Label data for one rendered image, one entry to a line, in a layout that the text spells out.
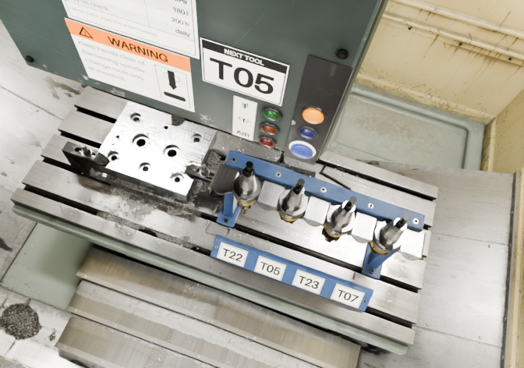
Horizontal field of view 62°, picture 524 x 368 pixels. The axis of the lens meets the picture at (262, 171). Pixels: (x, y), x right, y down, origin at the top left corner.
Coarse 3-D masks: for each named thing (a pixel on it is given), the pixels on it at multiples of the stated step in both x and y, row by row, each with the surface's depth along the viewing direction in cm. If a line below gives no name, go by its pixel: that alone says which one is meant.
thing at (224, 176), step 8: (224, 168) 100; (232, 168) 100; (216, 176) 99; (224, 176) 99; (232, 176) 99; (216, 184) 98; (224, 184) 98; (232, 184) 99; (216, 192) 98; (224, 192) 98
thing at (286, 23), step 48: (0, 0) 51; (48, 0) 49; (240, 0) 40; (288, 0) 38; (336, 0) 36; (384, 0) 36; (48, 48) 57; (240, 48) 45; (288, 48) 43; (336, 48) 41; (144, 96) 59; (240, 96) 52; (288, 96) 49
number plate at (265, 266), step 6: (258, 258) 118; (264, 258) 118; (258, 264) 119; (264, 264) 119; (270, 264) 118; (276, 264) 118; (282, 264) 118; (258, 270) 120; (264, 270) 119; (270, 270) 119; (276, 270) 118; (282, 270) 118; (270, 276) 120; (276, 276) 119
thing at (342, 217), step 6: (342, 204) 90; (336, 210) 93; (342, 210) 90; (348, 210) 90; (336, 216) 93; (342, 216) 91; (348, 216) 91; (336, 222) 94; (342, 222) 93; (348, 222) 93
